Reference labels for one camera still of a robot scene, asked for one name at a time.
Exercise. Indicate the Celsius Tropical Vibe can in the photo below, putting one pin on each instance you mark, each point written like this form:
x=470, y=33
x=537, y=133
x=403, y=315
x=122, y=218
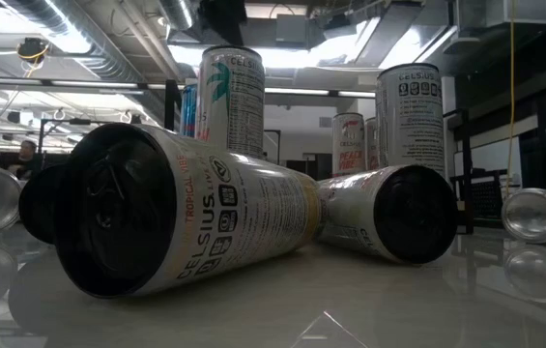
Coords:
x=234, y=208
x=234, y=106
x=350, y=208

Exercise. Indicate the silver blue Red Bull can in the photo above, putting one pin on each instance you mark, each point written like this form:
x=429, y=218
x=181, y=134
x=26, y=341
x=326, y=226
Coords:
x=188, y=111

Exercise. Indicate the Celsius Peach Vibe can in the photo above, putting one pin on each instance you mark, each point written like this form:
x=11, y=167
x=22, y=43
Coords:
x=348, y=145

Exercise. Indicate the Celsius can blue band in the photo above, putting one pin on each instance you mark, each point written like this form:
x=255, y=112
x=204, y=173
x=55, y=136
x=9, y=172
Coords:
x=410, y=125

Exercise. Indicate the tall silver blue can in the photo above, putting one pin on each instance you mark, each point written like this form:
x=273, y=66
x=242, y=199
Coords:
x=533, y=215

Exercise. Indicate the person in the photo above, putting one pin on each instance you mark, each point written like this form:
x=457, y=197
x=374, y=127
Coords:
x=26, y=154

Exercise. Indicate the white glossy table sheet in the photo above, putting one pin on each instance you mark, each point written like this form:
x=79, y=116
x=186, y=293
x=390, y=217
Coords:
x=301, y=309

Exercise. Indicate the white ceiling box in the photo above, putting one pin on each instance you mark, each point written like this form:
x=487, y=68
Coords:
x=524, y=12

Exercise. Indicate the silver round air duct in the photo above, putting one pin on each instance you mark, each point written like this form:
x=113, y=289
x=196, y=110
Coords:
x=176, y=12

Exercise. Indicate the silver spiral air duct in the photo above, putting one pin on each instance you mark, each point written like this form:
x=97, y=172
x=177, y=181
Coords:
x=108, y=58

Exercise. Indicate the black frame stand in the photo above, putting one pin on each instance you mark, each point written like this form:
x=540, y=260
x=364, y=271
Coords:
x=80, y=122

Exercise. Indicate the black ceiling camera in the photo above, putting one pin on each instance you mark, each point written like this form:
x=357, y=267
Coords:
x=32, y=49

